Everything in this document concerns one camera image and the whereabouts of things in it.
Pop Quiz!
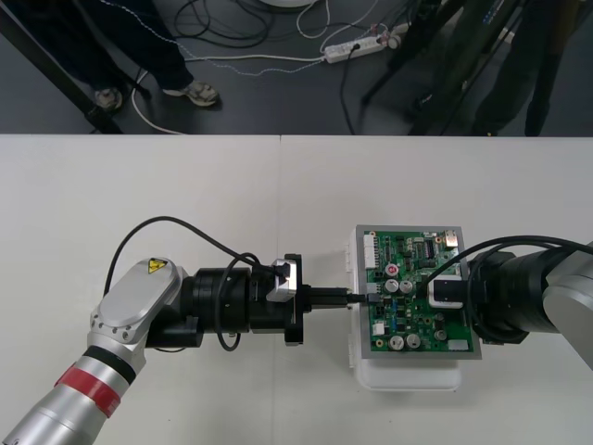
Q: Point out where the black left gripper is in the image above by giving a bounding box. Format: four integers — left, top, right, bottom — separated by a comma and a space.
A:
248, 252, 357, 348

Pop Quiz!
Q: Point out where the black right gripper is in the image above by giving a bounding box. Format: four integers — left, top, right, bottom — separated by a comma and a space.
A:
462, 249, 528, 348

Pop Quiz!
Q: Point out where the black tripod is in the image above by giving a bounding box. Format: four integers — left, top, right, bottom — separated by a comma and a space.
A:
360, 0, 515, 136

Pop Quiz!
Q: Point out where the person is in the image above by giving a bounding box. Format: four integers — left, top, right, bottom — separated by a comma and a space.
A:
472, 0, 575, 138
27, 0, 221, 110

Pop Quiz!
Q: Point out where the white power strip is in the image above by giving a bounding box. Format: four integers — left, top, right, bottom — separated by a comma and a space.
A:
322, 34, 400, 65

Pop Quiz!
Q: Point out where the black metal stand leg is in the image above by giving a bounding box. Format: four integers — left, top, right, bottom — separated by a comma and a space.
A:
0, 8, 124, 135

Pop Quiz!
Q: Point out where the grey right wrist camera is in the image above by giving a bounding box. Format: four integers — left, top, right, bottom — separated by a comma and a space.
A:
426, 274, 466, 311

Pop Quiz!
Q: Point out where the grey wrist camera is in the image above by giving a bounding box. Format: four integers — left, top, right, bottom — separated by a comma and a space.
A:
426, 274, 466, 311
266, 258, 298, 305

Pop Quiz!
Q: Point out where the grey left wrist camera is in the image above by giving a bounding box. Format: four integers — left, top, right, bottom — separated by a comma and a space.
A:
266, 258, 298, 305

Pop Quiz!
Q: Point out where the green circuit board grey frame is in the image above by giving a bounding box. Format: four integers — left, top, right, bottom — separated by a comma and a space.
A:
355, 224, 486, 362

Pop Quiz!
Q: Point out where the black floor cable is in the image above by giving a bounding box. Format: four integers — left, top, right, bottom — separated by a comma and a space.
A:
340, 44, 360, 135

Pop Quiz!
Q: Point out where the white floor cable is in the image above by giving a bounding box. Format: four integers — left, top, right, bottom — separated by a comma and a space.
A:
131, 53, 328, 135

